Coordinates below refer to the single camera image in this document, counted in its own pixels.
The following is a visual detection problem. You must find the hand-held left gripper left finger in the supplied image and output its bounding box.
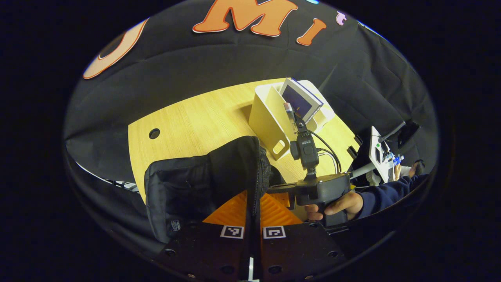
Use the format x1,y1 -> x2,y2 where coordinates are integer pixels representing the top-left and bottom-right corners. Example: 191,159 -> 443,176
156,191 -> 253,282

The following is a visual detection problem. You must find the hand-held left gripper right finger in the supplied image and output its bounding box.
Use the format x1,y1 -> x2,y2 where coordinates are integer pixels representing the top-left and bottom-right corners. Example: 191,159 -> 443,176
256,193 -> 349,282

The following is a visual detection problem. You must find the black schoolbag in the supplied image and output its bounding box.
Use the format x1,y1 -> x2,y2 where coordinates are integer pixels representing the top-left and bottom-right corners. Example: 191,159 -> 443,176
144,136 -> 273,244

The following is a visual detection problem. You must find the white bookshelf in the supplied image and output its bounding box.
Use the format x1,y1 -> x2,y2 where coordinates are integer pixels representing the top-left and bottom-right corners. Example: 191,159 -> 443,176
248,78 -> 336,162

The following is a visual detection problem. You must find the white cover book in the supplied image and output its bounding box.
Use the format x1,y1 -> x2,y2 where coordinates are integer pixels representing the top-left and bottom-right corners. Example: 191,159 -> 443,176
279,77 -> 324,124

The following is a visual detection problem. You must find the black monitor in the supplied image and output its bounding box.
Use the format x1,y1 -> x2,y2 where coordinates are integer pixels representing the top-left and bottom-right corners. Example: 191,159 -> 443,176
397,121 -> 421,149

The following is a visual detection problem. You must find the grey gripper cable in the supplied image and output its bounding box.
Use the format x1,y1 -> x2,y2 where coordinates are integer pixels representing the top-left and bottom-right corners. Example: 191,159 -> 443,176
317,151 -> 340,175

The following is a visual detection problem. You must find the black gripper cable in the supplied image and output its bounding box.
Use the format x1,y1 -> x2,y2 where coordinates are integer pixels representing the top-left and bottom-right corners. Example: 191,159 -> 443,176
307,129 -> 342,175

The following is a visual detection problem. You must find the metal stand frame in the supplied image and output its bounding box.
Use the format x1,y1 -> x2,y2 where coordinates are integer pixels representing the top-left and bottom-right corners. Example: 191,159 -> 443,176
75,161 -> 141,193

